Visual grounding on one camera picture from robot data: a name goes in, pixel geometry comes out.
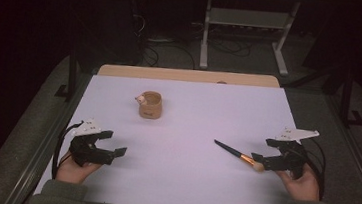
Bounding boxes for person's left hand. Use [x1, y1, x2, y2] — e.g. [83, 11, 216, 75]
[55, 150, 105, 187]

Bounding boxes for person's right hand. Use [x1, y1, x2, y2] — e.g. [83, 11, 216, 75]
[273, 161, 324, 204]

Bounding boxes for black makeup brush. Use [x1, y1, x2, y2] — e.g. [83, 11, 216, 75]
[211, 138, 268, 174]

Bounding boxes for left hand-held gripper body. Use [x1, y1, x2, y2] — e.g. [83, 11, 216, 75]
[66, 116, 118, 171]

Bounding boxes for white metal desk frame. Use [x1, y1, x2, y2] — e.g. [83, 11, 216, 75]
[197, 0, 302, 79]

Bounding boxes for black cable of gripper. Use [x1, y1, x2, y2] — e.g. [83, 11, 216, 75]
[298, 137, 331, 201]
[50, 118, 85, 182]

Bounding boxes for black metal stand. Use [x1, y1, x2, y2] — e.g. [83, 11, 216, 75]
[54, 49, 81, 103]
[337, 68, 362, 129]

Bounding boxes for white table cover board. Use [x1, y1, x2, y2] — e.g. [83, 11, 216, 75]
[32, 65, 305, 204]

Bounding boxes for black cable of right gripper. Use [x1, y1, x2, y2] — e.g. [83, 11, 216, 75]
[298, 137, 331, 201]

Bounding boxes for aluminium frame rail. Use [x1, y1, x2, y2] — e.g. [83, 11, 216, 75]
[4, 65, 94, 204]
[314, 94, 362, 204]

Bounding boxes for wooden cup with animal figure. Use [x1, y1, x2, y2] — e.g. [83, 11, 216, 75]
[132, 89, 165, 121]

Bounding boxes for wooden table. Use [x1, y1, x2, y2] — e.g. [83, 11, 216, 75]
[97, 58, 282, 93]

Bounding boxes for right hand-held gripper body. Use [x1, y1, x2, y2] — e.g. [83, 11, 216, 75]
[270, 125, 321, 183]

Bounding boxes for black floor cables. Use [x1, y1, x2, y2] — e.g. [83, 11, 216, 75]
[126, 11, 256, 76]

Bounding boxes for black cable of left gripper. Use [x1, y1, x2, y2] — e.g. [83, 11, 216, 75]
[50, 118, 85, 182]

